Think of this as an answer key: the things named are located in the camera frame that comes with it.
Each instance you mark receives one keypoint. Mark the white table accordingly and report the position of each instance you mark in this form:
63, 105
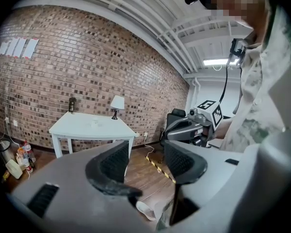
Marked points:
92, 127

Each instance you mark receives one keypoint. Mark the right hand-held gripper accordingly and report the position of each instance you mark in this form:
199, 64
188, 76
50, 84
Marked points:
212, 115

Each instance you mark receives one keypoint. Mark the camouflage shirt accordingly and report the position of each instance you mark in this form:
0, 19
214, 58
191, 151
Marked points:
262, 93

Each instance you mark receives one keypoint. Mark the camouflage shorts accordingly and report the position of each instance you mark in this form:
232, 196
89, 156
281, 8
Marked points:
165, 217

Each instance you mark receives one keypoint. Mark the yellow black hazard tape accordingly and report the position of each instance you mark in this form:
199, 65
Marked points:
160, 170

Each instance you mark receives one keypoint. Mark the silver kettle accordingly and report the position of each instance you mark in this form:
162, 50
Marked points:
3, 149

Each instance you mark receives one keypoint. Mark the black chest device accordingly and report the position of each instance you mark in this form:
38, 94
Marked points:
237, 51

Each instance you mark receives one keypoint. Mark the white shoe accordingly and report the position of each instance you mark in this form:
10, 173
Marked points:
145, 210

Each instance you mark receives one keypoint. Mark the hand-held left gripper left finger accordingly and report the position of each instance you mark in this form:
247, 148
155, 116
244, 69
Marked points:
75, 178

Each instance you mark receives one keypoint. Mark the white bottle red cap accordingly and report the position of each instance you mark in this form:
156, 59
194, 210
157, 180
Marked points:
27, 165

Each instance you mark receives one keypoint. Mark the rectangular ceiling light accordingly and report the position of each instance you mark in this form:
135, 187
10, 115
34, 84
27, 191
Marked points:
215, 62

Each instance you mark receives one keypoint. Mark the cream plastic jerrycan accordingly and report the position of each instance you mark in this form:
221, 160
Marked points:
13, 169

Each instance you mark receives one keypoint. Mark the person's head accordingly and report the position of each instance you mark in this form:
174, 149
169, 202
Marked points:
235, 1

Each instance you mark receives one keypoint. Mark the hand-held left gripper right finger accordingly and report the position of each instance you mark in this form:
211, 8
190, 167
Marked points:
215, 178

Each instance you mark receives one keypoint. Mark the black office chair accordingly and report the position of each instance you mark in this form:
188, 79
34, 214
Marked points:
174, 120

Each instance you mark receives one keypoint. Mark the person's right forearm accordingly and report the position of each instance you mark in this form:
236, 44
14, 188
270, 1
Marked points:
224, 128

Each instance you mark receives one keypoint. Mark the white shade table lamp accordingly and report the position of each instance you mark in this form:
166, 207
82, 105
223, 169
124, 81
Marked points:
117, 103

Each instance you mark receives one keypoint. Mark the white paper wall sheet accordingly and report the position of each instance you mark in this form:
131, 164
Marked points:
12, 47
3, 48
20, 47
30, 48

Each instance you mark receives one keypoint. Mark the black patterned vase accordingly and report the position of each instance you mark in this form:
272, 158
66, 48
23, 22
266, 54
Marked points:
72, 105

